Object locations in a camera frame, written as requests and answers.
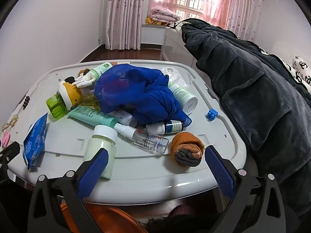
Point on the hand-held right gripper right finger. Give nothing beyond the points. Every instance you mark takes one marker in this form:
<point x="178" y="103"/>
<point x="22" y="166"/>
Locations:
<point x="220" y="172"/>

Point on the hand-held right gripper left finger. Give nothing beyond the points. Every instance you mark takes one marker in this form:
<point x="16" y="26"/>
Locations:
<point x="93" y="172"/>

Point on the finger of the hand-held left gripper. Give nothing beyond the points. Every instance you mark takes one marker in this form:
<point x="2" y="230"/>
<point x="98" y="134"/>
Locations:
<point x="9" y="151"/>

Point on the white capped milky bottle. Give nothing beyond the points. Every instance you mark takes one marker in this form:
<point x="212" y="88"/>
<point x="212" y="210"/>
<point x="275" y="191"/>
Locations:
<point x="97" y="139"/>

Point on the orange plastic basin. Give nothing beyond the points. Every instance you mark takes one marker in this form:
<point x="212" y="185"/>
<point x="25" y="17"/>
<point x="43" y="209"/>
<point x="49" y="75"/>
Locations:
<point x="109" y="220"/>

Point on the pink hair clip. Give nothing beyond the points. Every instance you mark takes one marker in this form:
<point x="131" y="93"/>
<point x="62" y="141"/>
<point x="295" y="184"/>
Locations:
<point x="5" y="139"/>

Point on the blue wet wipe packet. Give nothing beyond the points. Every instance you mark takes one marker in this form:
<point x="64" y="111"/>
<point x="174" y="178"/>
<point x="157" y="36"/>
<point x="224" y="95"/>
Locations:
<point x="35" y="140"/>

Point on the rolled orange grey sock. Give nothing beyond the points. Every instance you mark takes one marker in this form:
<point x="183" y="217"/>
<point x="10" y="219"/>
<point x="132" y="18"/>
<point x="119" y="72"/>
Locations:
<point x="185" y="148"/>

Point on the grey plastic storage box lid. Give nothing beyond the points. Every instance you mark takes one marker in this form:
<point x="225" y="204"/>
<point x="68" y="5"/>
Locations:
<point x="145" y="172"/>

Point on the teal squeeze tube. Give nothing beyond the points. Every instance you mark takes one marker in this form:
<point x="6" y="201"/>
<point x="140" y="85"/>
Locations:
<point x="90" y="115"/>

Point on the blue toy brick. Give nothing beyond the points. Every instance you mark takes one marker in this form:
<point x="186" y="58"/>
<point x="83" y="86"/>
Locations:
<point x="212" y="114"/>

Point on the dark fuzzy cloth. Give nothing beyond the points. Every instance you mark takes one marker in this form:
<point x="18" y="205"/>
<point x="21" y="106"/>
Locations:
<point x="179" y="220"/>

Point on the small dark dropper bottle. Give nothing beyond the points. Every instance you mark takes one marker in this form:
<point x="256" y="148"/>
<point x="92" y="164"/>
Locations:
<point x="173" y="127"/>

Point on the clear spray bottle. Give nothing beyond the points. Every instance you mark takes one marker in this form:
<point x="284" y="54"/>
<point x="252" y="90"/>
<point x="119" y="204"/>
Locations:
<point x="150" y="140"/>

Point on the clear green bottle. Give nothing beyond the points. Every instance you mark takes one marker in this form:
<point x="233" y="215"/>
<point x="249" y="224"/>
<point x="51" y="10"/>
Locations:
<point x="55" y="105"/>

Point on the clear yellow bottle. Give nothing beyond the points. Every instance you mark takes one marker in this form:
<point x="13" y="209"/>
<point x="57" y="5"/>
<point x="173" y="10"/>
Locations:
<point x="88" y="100"/>

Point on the orange white toy figure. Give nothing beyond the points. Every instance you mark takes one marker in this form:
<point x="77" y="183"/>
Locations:
<point x="70" y="94"/>

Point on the green white round bottle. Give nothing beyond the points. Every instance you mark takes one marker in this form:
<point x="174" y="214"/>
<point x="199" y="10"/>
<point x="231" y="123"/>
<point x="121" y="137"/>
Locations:
<point x="184" y="97"/>

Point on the dark fleece garment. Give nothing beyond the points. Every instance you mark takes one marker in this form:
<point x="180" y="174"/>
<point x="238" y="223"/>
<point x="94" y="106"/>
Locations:
<point x="255" y="89"/>

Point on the crumpled white tissue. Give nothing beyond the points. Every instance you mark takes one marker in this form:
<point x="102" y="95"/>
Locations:
<point x="85" y="81"/>

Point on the blue mesh cloth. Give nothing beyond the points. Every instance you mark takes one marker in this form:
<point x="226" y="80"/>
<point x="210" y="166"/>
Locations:
<point x="145" y="94"/>

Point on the brown fuzzy item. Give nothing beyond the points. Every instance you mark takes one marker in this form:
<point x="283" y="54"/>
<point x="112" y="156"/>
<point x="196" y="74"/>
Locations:
<point x="83" y="72"/>

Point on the light green bottle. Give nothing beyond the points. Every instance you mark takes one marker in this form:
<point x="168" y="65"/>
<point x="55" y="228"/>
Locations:
<point x="102" y="69"/>

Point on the clear plastic bag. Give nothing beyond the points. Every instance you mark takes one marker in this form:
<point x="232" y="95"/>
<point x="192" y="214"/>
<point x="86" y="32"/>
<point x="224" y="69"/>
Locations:
<point x="175" y="76"/>

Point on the black white patterned cloth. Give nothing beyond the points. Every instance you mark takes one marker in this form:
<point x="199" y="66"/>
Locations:
<point x="301" y="68"/>

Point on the pink patterned curtain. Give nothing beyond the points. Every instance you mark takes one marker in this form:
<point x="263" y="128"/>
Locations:
<point x="243" y="7"/>
<point x="124" y="14"/>

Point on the yellow folded cloth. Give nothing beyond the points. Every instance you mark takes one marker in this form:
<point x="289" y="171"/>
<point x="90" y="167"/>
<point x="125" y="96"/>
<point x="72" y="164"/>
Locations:
<point x="155" y="22"/>

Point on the folded pink blanket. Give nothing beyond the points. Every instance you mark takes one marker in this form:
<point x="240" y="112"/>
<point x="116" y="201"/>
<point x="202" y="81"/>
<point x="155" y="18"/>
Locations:
<point x="164" y="16"/>

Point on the white furniture frame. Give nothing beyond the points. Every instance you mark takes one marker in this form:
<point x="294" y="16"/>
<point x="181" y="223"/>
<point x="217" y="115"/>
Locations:
<point x="175" y="46"/>

